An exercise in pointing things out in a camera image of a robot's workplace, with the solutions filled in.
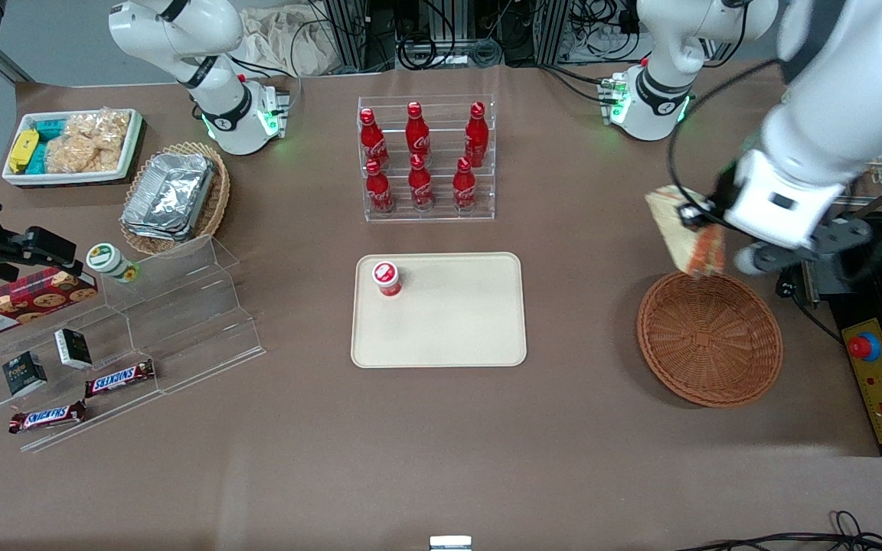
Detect Snickers chocolate bar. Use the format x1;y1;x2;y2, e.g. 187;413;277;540
8;399;88;435
84;359;157;399

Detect black power cable with plug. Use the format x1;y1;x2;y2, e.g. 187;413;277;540
776;277;844;344

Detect oval light wicker basket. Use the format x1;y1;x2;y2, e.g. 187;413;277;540
119;142;231;257

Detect beige crumpled cloth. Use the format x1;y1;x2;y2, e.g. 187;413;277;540
240;6;351;78

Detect red emergency stop button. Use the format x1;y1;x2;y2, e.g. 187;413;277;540
848;333;882;363

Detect white rectangular bin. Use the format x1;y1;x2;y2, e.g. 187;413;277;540
2;108;144;187

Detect beige plastic tray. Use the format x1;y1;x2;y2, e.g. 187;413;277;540
350;252;528;369

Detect clear acrylic stepped stand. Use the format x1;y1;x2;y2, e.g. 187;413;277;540
0;236;266;455

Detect aluminium frame with cables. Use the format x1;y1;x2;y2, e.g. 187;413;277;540
311;0;645;73

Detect bagged rice crackers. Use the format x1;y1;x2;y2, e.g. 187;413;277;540
44;109;133;174

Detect black floor cable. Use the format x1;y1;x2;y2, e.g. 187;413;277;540
674;510;882;551

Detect red cola bottle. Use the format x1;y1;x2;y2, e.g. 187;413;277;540
364;159;394;214
452;158;478;213
405;102;431;161
464;102;489;168
408;154;435;212
358;108;390;170

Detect green lid cup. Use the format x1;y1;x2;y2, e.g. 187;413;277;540
86;243;141;285

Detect stacked aluminium foil containers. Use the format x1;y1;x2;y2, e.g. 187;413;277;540
120;152;217;243

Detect grey metal plate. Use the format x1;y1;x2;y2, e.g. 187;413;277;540
799;260;857;305

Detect black machine housing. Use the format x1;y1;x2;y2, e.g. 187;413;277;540
799;210;882;458

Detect clear acrylic bottle rack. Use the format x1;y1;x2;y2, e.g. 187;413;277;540
357;95;497;223

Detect yellow snack packet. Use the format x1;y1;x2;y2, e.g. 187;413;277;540
8;129;41;174

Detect teal snack packets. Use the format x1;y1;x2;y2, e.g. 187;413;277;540
26;118;68;174

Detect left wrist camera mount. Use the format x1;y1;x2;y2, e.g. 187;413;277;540
733;217;873;277

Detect red lid yogurt cup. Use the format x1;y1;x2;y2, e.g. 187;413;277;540
371;261;403;298

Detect round brown wicker basket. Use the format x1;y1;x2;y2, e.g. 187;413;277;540
636;269;784;409

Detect triangular sandwich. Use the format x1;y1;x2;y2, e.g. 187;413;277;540
645;184;727;279

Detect red tartan cookie box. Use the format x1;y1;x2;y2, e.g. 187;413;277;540
0;267;99;342

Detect small black carton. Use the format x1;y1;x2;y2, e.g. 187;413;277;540
2;351;49;397
54;328;94;370

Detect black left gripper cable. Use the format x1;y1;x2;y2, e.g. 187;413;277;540
666;60;790;224

